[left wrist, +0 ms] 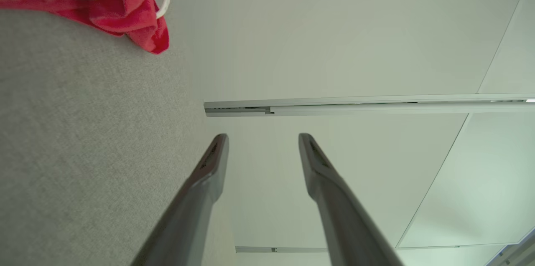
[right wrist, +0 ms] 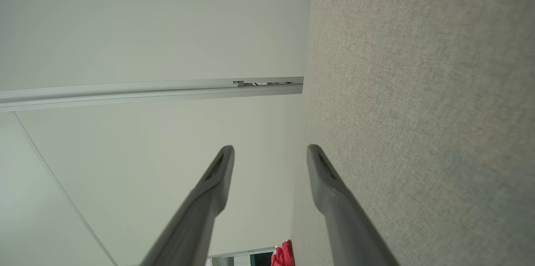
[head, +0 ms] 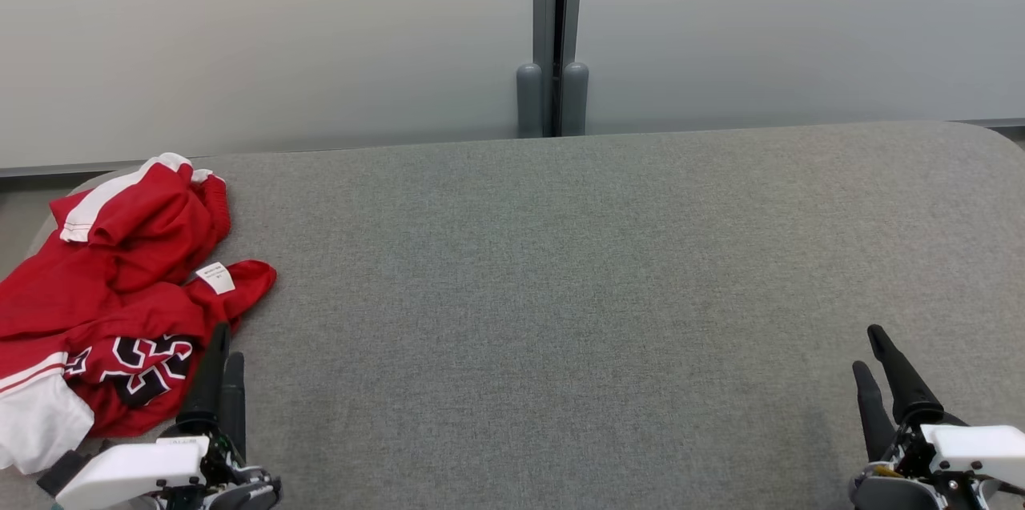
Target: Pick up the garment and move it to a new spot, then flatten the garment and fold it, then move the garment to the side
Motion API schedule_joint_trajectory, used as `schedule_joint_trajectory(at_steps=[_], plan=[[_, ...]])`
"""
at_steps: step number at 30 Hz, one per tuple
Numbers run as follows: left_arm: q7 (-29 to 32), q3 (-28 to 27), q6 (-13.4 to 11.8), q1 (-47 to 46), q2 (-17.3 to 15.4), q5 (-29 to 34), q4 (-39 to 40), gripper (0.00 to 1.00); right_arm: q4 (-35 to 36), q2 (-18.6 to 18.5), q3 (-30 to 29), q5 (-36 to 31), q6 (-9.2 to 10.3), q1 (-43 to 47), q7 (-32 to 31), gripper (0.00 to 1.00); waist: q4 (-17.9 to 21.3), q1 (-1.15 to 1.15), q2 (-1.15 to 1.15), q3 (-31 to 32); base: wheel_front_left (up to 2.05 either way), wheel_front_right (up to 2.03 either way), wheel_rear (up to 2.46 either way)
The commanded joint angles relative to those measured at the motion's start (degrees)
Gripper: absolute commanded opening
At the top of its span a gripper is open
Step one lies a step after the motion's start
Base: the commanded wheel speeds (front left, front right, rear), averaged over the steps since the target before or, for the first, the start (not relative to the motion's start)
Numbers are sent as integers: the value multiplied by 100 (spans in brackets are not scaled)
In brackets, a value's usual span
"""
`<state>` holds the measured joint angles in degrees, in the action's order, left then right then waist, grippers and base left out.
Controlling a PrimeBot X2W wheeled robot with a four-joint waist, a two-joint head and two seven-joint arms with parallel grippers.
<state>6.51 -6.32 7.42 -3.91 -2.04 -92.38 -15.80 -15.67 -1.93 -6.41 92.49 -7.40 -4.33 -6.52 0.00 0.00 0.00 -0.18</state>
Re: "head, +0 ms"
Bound red shorts with white stripe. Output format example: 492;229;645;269
0;152;233;339

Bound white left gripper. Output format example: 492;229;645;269
56;323;282;510

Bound grey partition foot post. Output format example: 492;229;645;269
517;62;544;139
562;62;589;136

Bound red white printed jersey shirt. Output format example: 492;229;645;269
0;258;278;476

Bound frosted white partition panel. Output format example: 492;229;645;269
0;0;536;179
577;0;1025;135

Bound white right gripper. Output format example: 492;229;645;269
849;324;1025;510

